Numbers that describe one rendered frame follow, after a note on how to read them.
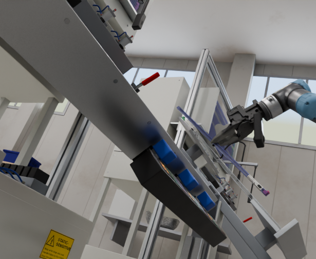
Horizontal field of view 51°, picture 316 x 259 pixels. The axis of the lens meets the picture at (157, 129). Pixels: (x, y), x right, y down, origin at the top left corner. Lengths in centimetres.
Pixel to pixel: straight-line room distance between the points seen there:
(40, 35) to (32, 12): 2
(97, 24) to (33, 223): 56
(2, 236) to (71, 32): 48
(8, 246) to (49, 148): 487
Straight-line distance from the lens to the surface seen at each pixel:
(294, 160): 456
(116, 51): 106
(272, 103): 116
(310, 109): 108
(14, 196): 74
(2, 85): 136
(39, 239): 81
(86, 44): 39
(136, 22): 87
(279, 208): 432
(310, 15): 468
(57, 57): 39
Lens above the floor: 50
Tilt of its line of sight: 25 degrees up
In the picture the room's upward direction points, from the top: 18 degrees clockwise
